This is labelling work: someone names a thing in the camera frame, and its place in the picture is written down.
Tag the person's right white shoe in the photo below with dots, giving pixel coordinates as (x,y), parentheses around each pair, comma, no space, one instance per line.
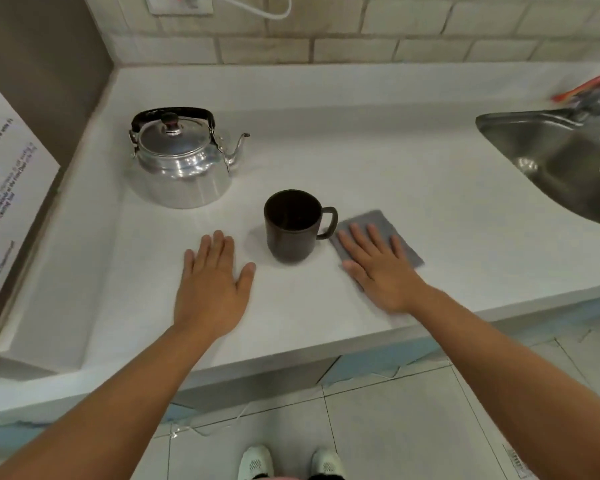
(327,464)

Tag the person's right thumb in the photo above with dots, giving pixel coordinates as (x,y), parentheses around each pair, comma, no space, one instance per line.
(357,275)

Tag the person's right little finger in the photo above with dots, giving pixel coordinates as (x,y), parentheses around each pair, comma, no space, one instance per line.
(400,250)

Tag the person's right middle finger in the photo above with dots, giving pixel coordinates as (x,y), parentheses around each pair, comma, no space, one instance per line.
(366,239)

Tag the grey cleaning cloth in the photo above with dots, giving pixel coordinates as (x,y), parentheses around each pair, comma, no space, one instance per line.
(380,220)

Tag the person's left middle finger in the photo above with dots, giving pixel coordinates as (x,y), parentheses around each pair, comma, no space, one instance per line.
(217,252)

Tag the red orange packet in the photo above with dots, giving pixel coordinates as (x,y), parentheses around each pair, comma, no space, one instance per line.
(577,90)

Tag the person's left little finger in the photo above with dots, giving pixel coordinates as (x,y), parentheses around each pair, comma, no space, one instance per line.
(189,264)

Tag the white floor label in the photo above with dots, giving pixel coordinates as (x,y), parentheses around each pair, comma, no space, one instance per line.
(519,462)

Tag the person's white shoe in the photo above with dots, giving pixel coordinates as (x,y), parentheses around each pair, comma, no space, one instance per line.
(255,463)
(327,464)

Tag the dark brown mug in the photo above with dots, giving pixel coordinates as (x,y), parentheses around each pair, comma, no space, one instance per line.
(291,227)

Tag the white paper notice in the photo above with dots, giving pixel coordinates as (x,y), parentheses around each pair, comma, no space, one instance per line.
(5,194)

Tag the person's right forearm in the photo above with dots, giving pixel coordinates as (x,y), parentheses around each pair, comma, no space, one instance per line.
(520,389)

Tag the person's left hand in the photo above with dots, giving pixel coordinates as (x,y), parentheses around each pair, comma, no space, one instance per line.
(211,294)

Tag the person's left white shoe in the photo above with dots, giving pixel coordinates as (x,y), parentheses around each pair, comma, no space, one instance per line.
(255,463)

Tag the stainless steel sink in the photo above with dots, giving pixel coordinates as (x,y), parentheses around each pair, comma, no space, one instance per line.
(565,154)

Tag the person's left thumb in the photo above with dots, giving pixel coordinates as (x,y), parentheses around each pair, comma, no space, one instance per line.
(246,280)

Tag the person's right hand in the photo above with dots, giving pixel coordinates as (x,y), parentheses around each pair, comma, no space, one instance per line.
(385,277)

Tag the silver metal kettle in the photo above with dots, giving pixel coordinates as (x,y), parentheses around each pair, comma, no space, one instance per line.
(180,164)

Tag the person's left forearm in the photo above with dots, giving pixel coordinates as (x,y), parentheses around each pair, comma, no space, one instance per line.
(100,414)

